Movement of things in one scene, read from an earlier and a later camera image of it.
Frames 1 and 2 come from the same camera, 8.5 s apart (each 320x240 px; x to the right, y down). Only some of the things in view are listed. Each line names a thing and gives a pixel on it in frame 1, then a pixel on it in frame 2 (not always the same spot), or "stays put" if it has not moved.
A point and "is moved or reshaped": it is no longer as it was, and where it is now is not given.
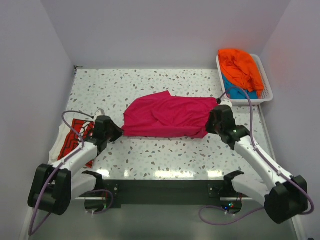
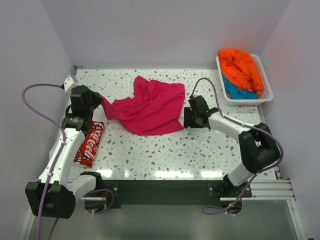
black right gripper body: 212,126 -> 190,119
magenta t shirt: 163,115 is moved or reshaped
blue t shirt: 236,92 stays put
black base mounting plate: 164,192 stays put
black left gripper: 118,131 -> 96,95
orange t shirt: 240,67 stays put
